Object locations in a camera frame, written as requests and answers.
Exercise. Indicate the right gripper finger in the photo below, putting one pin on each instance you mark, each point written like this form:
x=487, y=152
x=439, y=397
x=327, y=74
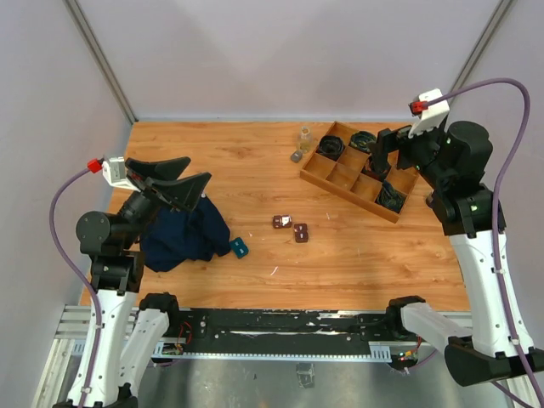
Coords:
x=378, y=160
x=387, y=141

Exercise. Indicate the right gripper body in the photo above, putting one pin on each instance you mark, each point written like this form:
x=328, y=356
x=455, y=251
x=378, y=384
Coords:
x=419, y=150

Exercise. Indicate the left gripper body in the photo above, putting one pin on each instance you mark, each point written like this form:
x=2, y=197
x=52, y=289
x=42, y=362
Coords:
x=143, y=184

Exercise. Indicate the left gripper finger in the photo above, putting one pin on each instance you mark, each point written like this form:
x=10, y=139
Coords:
x=180, y=194
x=161, y=170

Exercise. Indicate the clear glass pill jar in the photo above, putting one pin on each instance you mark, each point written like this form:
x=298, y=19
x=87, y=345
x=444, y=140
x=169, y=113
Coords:
x=304, y=140

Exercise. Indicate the grey pill box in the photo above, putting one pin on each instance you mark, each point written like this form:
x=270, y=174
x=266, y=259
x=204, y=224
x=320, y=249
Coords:
x=296, y=156

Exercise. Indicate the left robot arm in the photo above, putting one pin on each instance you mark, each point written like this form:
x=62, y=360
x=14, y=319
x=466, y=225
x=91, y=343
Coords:
x=115, y=358

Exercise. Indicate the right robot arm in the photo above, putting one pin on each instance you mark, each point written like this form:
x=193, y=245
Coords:
x=452, y=159

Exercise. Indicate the black patterned rolled sock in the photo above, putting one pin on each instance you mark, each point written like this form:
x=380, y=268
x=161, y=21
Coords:
x=379, y=173

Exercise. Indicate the black yellow rolled sock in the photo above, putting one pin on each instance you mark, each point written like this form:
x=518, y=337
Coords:
x=362, y=140

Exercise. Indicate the dark blue rolled sock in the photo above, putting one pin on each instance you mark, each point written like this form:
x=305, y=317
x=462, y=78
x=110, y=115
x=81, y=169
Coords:
x=390, y=198

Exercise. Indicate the wooden divided tray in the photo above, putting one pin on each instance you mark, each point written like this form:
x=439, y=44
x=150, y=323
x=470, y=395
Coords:
x=343, y=176

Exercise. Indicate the dark blue cloth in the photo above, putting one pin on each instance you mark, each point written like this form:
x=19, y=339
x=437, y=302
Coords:
x=174, y=237

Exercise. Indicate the teal pill box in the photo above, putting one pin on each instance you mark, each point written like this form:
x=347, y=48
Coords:
x=239, y=247

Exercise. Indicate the brown double pill box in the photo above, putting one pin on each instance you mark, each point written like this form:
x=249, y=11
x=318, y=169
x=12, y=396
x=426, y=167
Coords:
x=301, y=233

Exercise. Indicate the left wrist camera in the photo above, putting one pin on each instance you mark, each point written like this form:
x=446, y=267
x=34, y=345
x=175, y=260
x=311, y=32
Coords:
x=114, y=171

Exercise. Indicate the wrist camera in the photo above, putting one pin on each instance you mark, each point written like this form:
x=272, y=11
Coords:
x=114, y=171
x=428, y=116

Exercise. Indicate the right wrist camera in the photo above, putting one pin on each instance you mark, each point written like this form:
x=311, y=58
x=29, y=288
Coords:
x=428, y=116

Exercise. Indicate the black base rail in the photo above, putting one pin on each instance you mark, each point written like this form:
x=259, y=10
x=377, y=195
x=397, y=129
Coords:
x=278, y=332

